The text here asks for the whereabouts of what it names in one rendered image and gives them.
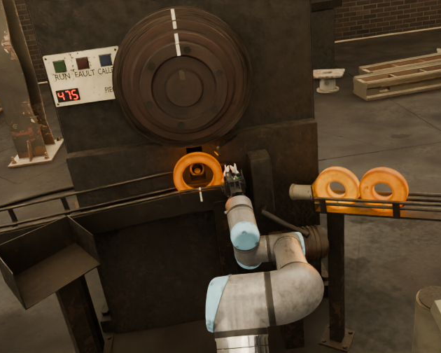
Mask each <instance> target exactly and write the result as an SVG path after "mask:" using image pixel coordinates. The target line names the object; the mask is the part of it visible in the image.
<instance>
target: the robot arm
mask: <svg viewBox="0 0 441 353"><path fill-rule="evenodd" d="M230 173H231V174H230ZM220 186H221V188H222V192H224V194H225V196H227V197H228V199H227V202H226V204H225V208H226V211H225V214H227V220H228V224H229V228H230V239H231V241H232V244H233V248H234V256H235V258H236V260H237V262H238V264H239V265H240V266H241V267H243V268H246V269H254V268H256V267H258V266H259V265H260V264H261V263H264V262H270V261H276V266H277V270H273V271H270V272H255V273H248V274H240V275H228V276H223V277H216V278H214V279H212V280H211V282H210V284H209V288H208V291H207V295H206V327H207V330H208V331H211V332H212V333H213V332H214V335H215V341H216V346H217V353H269V347H268V340H267V337H268V329H267V327H268V326H278V325H284V324H289V323H292V322H294V321H297V320H299V319H302V318H304V317H306V316H307V315H308V314H310V313H312V312H313V311H314V310H315V309H316V308H317V307H318V306H319V304H320V302H321V300H322V298H323V292H324V285H323V280H322V278H321V276H320V274H319V272H318V271H317V270H316V268H314V267H313V266H312V265H310V264H308V262H307V260H306V258H305V244H304V240H303V237H302V234H301V233H299V232H291V233H282V234H275V235H263V236H260V233H259V230H258V227H257V224H256V219H255V216H254V213H253V208H252V204H251V201H250V199H249V198H248V197H246V196H245V195H244V193H245V192H246V191H245V188H246V184H245V179H244V176H243V173H242V170H241V176H240V173H239V172H238V171H237V167H236V164H234V167H233V166H231V165H228V166H227V167H226V166H225V171H224V173H223V179H222V180H221V182H220Z"/></svg>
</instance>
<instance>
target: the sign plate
mask: <svg viewBox="0 0 441 353"><path fill-rule="evenodd" d="M117 50H118V46H113V47H107V48H98V49H92V50H82V51H77V52H71V53H62V54H56V55H46V56H43V61H44V64H45V68H46V71H47V74H48V79H49V81H50V86H51V89H52V93H53V97H54V99H55V103H56V106H66V105H72V104H82V103H87V102H96V101H102V100H107V99H115V95H114V92H113V84H112V70H113V62H114V59H115V56H116V53H117ZM100 55H110V58H111V65H107V66H101V62H100V58H99V56H100ZM80 58H87V63H88V66H89V68H87V69H78V64H77V61H76V59H80ZM59 61H64V65H65V68H66V71H62V72H56V71H55V67H54V64H53V62H59ZM72 90H75V91H72ZM65 91H69V92H70V94H69V92H65ZM71 91H72V93H73V94H71ZM62 92H63V95H64V96H63V97H64V98H63V97H58V93H59V96H62ZM74 94H77V95H78V98H77V96H76V95H74ZM70 96H71V99H70ZM74 98H77V99H74Z"/></svg>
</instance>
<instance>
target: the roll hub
mask: <svg viewBox="0 0 441 353"><path fill-rule="evenodd" d="M177 44H179V48H180V53H181V55H179V56H177V51H176V45H177ZM177 44H176V42H173V43H168V44H167V45H165V46H163V47H161V48H159V49H157V50H156V51H155V52H154V53H153V54H152V55H151V56H150V57H149V58H148V60H147V62H146V63H145V65H144V67H143V71H142V73H141V79H140V94H141V99H142V102H143V105H144V106H145V108H146V110H147V111H148V112H149V114H150V115H151V116H152V117H153V118H154V119H155V120H156V121H157V122H159V123H161V124H162V125H164V126H166V127H169V128H172V129H175V130H193V129H196V128H199V127H202V126H204V125H206V124H207V123H209V122H211V121H212V120H213V119H214V118H215V117H216V116H217V115H218V114H219V113H220V111H221V109H222V108H223V106H224V103H225V100H226V97H227V94H228V80H227V76H226V74H225V71H224V68H223V66H222V64H221V63H220V61H219V60H218V58H217V57H216V56H215V55H214V54H213V53H212V52H211V51H210V50H209V49H207V48H205V47H204V46H201V45H200V44H197V43H193V42H189V41H179V42H178V43H177ZM184 46H189V47H190V48H191V51H190V53H188V54H185V53H184V51H183V49H184ZM149 63H153V64H154V65H155V69H154V70H152V71H150V70H149V69H148V64H149ZM217 69H221V70H222V71H223V74H222V76H217V75H216V74H215V72H216V70H217ZM147 102H152V103H153V104H154V105H153V108H152V109H148V108H147V107H146V104H147ZM213 106H217V107H218V108H219V111H218V113H213V112H212V111H211V110H212V108H213ZM180 122H184V124H185V127H184V129H179V127H178V124H179V123H180Z"/></svg>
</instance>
